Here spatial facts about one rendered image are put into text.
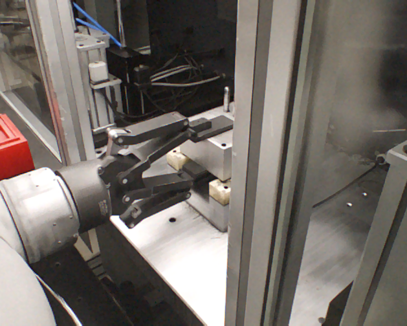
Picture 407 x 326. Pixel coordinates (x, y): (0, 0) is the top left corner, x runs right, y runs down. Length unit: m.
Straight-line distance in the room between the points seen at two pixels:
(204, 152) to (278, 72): 0.31
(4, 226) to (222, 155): 0.25
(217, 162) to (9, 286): 0.31
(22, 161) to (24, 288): 0.46
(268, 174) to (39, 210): 0.24
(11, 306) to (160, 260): 0.28
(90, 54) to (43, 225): 0.37
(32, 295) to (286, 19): 0.21
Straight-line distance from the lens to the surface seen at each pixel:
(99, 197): 0.42
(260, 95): 0.23
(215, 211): 0.52
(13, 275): 0.27
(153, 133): 0.45
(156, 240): 0.53
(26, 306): 0.25
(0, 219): 0.40
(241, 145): 0.26
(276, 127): 0.23
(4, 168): 0.70
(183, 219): 0.55
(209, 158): 0.51
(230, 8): 0.51
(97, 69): 0.69
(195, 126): 0.49
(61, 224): 0.41
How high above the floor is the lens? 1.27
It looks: 33 degrees down
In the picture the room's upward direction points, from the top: straight up
